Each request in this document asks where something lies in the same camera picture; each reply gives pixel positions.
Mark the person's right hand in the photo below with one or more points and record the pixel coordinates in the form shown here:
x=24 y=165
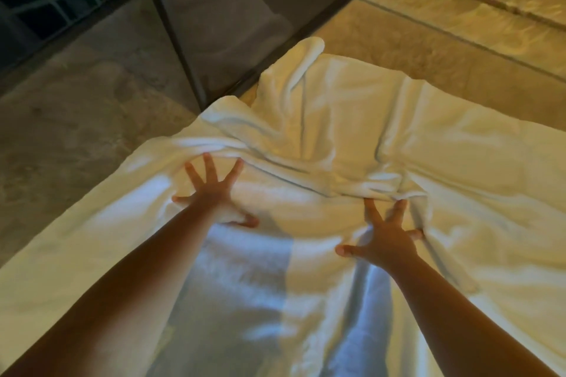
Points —
x=391 y=246

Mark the person's left hand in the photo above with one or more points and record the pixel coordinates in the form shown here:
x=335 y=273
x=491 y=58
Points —
x=214 y=197

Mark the white towel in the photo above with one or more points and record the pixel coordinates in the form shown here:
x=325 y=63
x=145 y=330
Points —
x=442 y=147

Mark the person's left forearm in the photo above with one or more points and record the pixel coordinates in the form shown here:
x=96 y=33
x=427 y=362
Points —
x=124 y=292

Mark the person's right forearm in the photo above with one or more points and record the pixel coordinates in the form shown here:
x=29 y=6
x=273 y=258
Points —
x=460 y=328

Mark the dark glass door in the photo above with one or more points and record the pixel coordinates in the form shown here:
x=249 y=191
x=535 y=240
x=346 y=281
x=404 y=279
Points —
x=247 y=5

